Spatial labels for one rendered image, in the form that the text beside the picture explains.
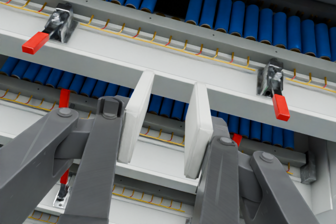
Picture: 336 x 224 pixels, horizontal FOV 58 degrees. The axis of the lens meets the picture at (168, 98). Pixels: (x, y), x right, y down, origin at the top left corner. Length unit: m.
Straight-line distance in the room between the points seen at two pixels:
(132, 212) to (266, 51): 0.42
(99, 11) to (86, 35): 0.03
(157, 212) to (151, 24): 0.41
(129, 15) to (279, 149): 0.33
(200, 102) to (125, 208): 0.51
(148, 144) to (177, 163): 0.06
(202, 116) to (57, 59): 0.28
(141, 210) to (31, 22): 0.42
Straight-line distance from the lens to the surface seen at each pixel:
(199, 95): 0.18
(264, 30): 0.44
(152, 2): 0.42
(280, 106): 0.34
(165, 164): 0.51
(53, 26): 0.38
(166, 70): 0.37
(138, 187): 0.65
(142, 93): 0.16
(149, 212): 0.67
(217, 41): 0.39
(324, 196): 0.55
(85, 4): 0.41
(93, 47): 0.39
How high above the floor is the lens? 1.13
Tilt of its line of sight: 38 degrees down
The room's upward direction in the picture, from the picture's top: 15 degrees clockwise
